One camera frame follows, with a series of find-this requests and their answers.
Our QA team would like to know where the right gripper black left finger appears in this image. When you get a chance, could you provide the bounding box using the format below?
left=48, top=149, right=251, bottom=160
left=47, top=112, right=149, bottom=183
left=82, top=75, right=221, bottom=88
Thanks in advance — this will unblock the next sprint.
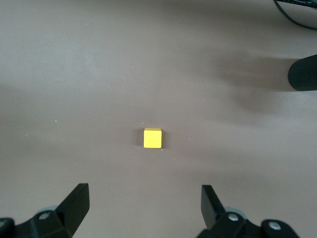
left=0, top=183, right=90, bottom=238

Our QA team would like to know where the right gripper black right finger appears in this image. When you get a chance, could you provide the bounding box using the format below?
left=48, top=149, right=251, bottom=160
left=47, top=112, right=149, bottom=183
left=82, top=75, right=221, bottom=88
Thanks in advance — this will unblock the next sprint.
left=197, top=184, right=300, bottom=238

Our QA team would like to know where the yellow cube block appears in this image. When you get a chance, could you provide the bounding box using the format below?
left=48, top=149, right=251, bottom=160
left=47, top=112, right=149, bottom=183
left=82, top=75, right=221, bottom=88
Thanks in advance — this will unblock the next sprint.
left=143, top=127, right=162, bottom=149

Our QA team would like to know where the black ribbed cylinder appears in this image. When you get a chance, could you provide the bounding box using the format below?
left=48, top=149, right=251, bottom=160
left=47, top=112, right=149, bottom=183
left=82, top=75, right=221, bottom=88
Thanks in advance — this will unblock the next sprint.
left=287, top=54, right=317, bottom=92

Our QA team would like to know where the thin black cable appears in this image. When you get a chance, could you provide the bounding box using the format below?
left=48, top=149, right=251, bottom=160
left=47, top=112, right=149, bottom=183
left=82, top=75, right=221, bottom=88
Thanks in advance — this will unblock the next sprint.
left=273, top=0, right=317, bottom=31

